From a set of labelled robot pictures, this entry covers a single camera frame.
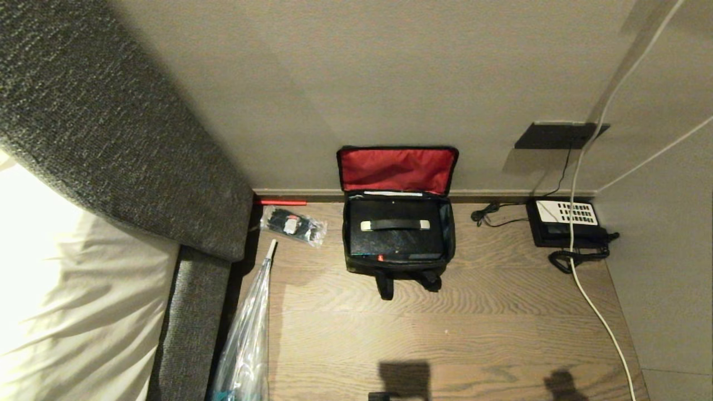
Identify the red-lined bag lid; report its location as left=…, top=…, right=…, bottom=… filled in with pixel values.
left=336, top=146, right=460, bottom=197

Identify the black bag with red lining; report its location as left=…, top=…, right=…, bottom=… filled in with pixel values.
left=342, top=190, right=457, bottom=301

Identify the clear plastic packet black item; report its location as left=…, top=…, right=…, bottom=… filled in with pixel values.
left=260, top=205, right=328, bottom=248

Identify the clear plastic umbrella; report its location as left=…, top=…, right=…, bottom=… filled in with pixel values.
left=211, top=239, right=278, bottom=401

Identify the black desk telephone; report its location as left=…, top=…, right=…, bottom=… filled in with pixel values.
left=526, top=199, right=620, bottom=274

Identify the grey fabric headboard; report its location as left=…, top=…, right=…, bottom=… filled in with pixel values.
left=0, top=0, right=255, bottom=263

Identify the white bed sheet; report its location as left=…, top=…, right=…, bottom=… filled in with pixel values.
left=0, top=149, right=182, bottom=401

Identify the black case with handle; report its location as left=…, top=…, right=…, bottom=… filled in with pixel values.
left=349, top=199, right=445, bottom=258

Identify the thin black cable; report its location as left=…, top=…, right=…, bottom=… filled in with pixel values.
left=471, top=144, right=574, bottom=228

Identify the grey fabric bed frame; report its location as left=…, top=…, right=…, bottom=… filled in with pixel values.
left=146, top=245, right=232, bottom=401

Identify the black wall outlet plate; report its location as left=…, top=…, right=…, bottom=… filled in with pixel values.
left=514, top=122, right=611, bottom=150

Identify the white cable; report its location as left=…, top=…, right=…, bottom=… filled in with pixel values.
left=597, top=114, right=713, bottom=193
left=569, top=0, right=685, bottom=401

